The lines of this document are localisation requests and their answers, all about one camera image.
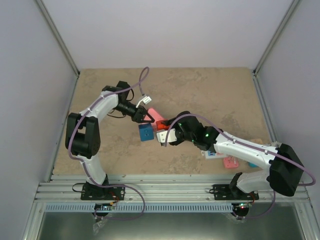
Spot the aluminium frame post right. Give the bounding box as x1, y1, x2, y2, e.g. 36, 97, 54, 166
252, 0, 302, 77

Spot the grey slotted cable duct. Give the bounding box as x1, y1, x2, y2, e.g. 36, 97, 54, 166
45, 202, 233, 213

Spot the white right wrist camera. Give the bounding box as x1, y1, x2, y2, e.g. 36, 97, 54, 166
156, 128, 178, 145

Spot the pink power strip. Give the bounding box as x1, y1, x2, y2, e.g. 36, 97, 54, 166
148, 107, 165, 123

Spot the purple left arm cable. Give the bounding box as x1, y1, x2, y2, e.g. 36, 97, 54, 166
68, 66, 150, 221

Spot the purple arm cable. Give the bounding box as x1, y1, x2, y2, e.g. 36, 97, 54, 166
68, 66, 150, 221
165, 113, 316, 221

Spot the cyan socket block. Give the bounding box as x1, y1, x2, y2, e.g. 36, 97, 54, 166
248, 162, 258, 168

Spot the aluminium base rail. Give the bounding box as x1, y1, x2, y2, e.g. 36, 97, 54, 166
34, 174, 311, 203

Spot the beige cube socket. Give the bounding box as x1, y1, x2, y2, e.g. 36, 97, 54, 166
250, 138, 264, 145

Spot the aluminium frame post left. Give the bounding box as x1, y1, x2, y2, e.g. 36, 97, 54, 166
34, 0, 80, 78

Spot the blue cube socket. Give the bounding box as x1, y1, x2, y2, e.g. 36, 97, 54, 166
138, 123, 154, 142

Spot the aluminium frame post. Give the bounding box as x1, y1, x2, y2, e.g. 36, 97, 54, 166
252, 0, 302, 77
34, 0, 80, 78

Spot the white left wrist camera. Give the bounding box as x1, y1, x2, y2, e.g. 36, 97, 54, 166
136, 95, 152, 108

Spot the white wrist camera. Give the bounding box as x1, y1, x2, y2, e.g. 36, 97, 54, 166
136, 95, 152, 108
156, 128, 178, 145

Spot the red cube socket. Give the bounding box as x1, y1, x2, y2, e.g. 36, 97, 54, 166
155, 119, 170, 131

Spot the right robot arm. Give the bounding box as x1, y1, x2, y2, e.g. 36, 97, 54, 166
156, 111, 304, 200

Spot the small pink socket block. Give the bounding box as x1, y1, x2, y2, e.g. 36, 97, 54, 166
222, 156, 240, 169

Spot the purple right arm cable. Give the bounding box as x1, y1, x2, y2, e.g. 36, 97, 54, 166
165, 113, 316, 221

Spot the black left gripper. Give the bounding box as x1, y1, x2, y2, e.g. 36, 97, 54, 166
113, 101, 154, 124

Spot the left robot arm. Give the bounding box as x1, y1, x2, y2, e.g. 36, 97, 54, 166
65, 81, 155, 201

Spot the white power strip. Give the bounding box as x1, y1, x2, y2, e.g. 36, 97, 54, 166
201, 150, 228, 160

